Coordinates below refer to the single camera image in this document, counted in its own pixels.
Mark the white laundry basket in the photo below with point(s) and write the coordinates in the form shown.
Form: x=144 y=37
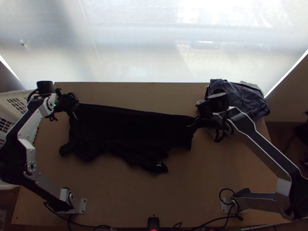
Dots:
x=10 y=105

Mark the black t-shirt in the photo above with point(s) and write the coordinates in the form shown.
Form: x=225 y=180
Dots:
x=125 y=134

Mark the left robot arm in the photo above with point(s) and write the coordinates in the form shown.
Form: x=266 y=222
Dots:
x=27 y=130

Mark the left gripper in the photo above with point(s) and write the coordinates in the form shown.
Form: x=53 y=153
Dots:
x=68 y=101

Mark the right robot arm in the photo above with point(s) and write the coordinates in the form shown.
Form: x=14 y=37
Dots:
x=259 y=142

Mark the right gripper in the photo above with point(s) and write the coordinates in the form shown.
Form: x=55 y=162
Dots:
x=209 y=119

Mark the heap of clothes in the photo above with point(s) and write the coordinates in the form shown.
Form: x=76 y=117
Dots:
x=243 y=98

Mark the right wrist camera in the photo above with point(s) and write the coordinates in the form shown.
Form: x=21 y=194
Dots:
x=203 y=107

